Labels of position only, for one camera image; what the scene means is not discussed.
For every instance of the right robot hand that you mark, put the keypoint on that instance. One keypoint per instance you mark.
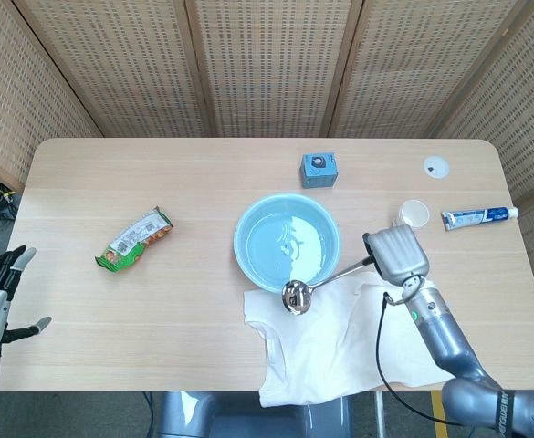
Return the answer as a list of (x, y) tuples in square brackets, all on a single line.
[(396, 253)]

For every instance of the metal ladle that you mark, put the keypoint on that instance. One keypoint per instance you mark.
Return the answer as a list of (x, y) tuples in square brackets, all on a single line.
[(303, 292)]

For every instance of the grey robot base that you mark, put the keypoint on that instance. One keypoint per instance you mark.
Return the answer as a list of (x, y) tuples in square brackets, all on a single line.
[(248, 417)]

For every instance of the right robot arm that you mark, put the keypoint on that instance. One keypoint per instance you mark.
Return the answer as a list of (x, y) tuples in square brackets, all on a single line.
[(467, 356)]

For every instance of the light blue plastic bowl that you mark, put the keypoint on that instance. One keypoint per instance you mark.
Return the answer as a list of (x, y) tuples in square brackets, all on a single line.
[(287, 242)]

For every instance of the white paper cup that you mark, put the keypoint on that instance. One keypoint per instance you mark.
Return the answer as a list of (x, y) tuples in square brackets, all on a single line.
[(413, 212)]

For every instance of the blue white toothpaste tube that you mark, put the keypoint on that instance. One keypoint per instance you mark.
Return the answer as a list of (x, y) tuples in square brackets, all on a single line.
[(476, 216)]

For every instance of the white round table grommet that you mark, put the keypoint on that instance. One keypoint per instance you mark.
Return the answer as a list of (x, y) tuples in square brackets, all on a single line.
[(435, 167)]

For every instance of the white cloth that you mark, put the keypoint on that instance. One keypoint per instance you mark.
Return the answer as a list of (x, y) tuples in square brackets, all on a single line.
[(339, 342)]

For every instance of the small blue box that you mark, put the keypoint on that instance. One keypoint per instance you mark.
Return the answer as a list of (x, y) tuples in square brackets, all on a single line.
[(318, 170)]

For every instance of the green snack packet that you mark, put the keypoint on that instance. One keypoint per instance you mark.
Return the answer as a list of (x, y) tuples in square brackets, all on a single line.
[(135, 240)]

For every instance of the woven folding screen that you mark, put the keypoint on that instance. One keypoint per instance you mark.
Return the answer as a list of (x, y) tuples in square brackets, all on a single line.
[(266, 68)]

